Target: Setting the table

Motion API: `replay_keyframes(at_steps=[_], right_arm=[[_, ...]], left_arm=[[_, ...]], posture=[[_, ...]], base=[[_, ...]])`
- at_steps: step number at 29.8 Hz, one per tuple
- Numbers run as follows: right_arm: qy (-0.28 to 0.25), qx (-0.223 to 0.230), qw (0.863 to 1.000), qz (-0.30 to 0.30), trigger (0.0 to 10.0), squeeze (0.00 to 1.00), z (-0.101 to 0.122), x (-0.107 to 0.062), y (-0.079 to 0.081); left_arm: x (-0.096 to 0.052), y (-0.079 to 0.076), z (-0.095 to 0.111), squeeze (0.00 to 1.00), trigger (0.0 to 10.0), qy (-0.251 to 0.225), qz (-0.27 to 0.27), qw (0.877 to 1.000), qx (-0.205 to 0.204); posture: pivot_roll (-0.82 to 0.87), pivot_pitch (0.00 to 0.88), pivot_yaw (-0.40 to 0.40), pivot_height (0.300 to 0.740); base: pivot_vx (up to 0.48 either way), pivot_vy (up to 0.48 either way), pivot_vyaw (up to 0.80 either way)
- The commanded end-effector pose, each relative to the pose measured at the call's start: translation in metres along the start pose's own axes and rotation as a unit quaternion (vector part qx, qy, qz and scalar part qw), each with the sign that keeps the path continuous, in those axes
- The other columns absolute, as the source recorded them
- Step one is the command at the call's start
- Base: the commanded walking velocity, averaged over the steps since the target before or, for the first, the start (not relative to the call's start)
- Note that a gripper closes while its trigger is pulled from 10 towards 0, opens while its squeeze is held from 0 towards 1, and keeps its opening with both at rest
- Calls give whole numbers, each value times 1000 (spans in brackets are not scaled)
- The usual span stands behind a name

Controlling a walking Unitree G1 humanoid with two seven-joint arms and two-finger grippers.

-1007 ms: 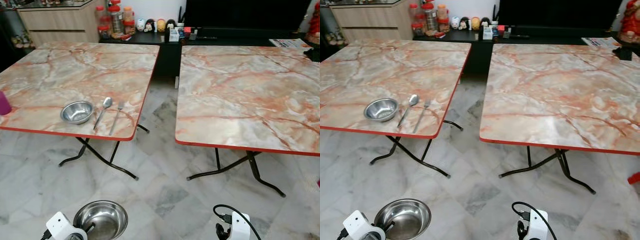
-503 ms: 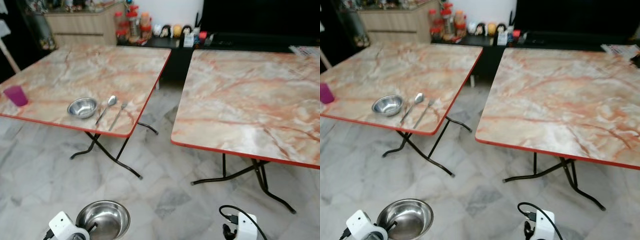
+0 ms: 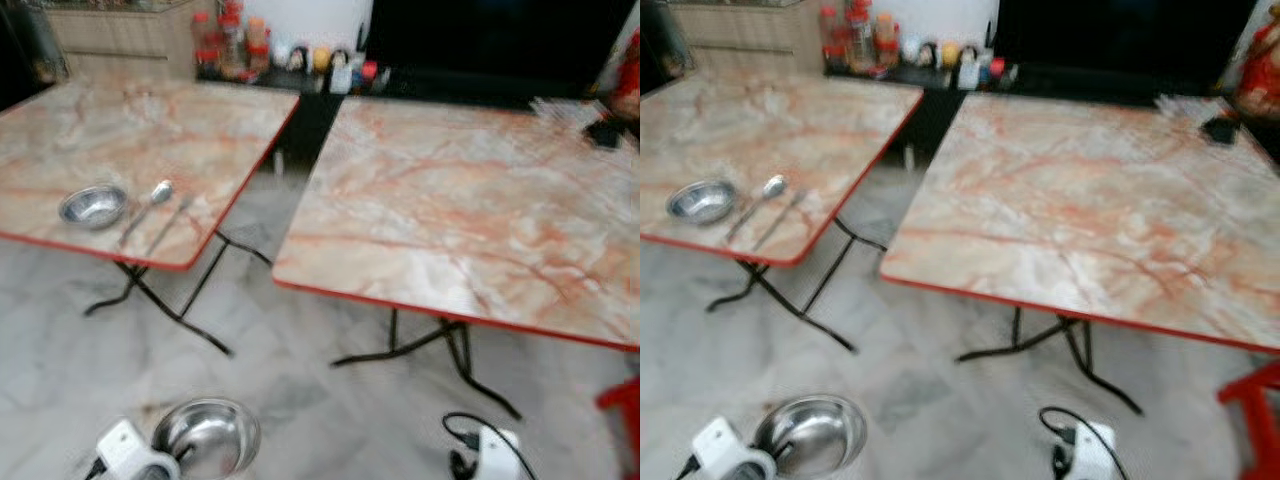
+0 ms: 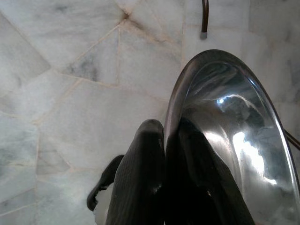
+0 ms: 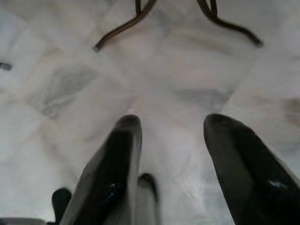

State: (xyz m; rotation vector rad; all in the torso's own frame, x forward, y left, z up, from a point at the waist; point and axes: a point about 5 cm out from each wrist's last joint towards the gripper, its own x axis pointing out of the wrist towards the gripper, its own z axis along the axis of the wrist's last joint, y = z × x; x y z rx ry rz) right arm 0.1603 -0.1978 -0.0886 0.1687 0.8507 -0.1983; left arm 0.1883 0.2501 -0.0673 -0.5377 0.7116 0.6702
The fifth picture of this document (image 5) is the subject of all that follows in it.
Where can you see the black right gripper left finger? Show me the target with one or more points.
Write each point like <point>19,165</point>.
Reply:
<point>112,178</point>

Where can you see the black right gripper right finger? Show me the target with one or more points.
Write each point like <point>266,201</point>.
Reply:
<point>246,173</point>

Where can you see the black robot right foot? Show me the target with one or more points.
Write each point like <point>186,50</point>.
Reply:
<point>150,179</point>

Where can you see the black robot foot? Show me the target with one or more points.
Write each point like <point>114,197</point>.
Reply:
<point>61,201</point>
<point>150,179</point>

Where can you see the grey robot right leg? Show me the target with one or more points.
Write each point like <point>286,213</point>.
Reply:
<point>144,206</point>

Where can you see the grey robot leg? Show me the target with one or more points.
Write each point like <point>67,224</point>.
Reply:
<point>144,206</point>
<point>21,221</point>

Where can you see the black robot left foot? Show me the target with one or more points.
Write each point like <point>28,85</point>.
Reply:
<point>61,201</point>

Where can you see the grey robot left leg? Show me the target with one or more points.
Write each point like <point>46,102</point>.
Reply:
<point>21,221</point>

